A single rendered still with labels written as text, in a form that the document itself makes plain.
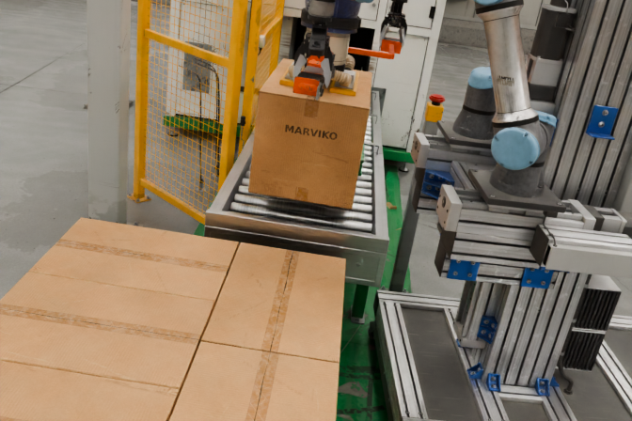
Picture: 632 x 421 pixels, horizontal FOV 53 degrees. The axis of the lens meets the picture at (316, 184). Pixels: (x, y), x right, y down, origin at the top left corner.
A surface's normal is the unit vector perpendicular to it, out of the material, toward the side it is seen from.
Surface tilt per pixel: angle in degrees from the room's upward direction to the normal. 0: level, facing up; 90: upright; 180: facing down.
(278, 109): 90
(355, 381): 0
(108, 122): 90
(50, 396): 0
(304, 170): 90
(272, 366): 0
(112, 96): 92
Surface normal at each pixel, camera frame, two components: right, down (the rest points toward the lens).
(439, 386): 0.14, -0.91
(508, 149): -0.47, 0.40
